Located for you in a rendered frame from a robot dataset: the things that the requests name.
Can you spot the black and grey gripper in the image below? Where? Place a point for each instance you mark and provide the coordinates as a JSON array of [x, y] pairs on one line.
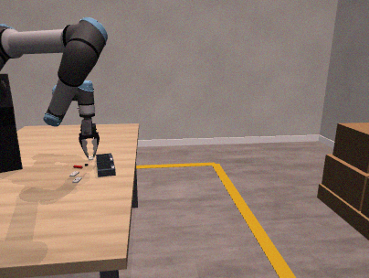
[[95, 137]]

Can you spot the dark grey rack of three bins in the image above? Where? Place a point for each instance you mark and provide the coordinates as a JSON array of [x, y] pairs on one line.
[[105, 165]]

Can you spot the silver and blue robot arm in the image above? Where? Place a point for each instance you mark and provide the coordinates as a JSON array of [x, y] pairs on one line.
[[81, 45]]

